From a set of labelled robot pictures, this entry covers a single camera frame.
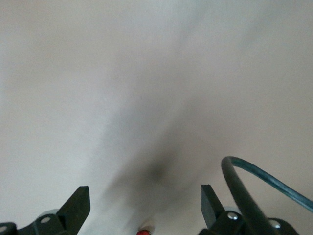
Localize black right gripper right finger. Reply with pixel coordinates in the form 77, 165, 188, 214
197, 184, 300, 235

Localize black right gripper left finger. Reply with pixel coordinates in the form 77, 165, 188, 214
0, 186, 91, 235

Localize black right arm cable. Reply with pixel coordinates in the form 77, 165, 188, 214
221, 156, 313, 235

